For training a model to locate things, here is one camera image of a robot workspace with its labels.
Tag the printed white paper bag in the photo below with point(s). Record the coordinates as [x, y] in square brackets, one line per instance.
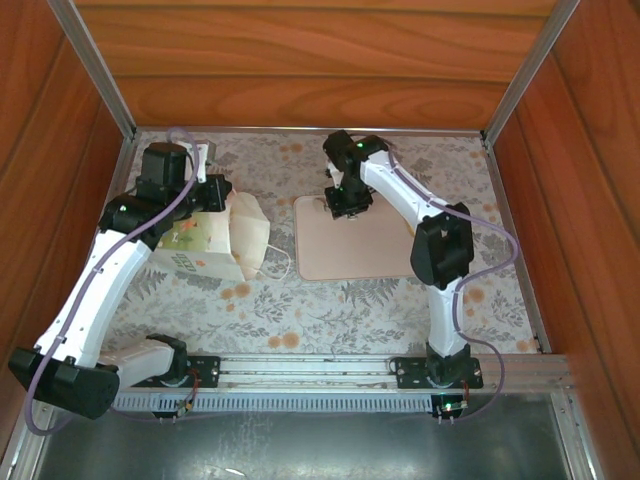
[245, 230]

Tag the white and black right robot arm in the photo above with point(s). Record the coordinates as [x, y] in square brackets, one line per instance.
[442, 320]

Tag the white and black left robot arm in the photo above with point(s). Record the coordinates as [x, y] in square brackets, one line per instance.
[100, 290]

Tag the floral patterned tablecloth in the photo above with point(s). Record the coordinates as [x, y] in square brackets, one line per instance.
[300, 310]

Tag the small circuit board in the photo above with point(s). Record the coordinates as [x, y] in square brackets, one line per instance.
[450, 406]
[185, 409]

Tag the grey metal sheet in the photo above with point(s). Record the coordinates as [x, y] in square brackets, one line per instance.
[320, 445]

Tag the aluminium side frame rail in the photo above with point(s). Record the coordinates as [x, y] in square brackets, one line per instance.
[123, 165]
[520, 260]

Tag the long aluminium frame rail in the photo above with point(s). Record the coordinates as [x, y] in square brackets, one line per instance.
[280, 131]

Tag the aluminium frame post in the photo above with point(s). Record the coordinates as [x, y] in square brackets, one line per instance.
[95, 70]
[530, 70]

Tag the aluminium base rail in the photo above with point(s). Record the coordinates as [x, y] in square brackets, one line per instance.
[310, 372]

